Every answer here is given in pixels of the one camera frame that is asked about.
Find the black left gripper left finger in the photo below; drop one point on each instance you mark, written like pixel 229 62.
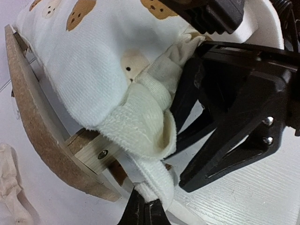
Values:
pixel 134 210

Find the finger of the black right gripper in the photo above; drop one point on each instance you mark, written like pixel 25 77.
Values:
pixel 252 130
pixel 187 98

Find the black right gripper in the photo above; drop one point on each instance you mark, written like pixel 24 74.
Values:
pixel 249 58

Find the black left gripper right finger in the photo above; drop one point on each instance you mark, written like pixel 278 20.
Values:
pixel 154 214

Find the wooden pet bed frame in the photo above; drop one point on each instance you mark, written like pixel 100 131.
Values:
pixel 80 159

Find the bear print cushion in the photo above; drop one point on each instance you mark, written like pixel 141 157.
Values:
pixel 115 65

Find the small bear print pillow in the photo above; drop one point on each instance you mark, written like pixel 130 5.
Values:
pixel 15 209

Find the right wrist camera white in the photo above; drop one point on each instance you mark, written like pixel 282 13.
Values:
pixel 236 21

